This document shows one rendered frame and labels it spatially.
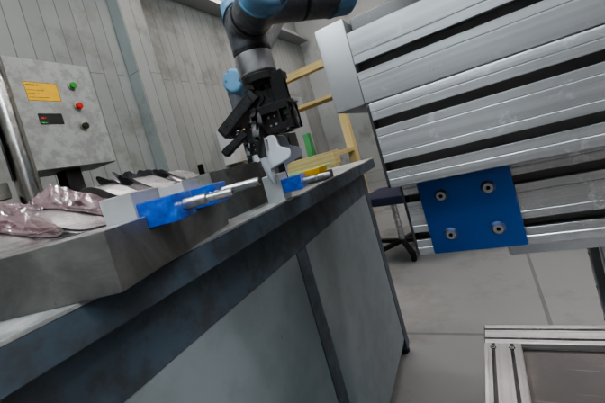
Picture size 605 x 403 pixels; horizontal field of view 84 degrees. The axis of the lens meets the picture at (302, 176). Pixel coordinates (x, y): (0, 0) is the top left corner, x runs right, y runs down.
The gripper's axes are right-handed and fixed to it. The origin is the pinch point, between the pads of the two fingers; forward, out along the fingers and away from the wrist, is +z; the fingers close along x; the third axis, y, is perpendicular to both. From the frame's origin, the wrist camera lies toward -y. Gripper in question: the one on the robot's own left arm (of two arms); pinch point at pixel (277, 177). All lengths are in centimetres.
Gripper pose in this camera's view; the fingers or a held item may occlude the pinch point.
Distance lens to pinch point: 68.0
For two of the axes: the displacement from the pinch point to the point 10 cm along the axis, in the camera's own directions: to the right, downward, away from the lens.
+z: 2.7, 9.6, 0.5
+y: 9.3, -2.5, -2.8
